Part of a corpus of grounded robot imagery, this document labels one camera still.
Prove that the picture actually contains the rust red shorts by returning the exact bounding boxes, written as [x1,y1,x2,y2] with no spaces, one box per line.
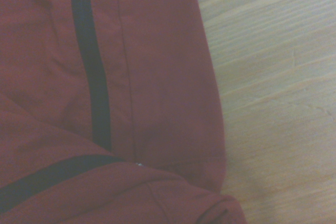
[0,0,248,224]

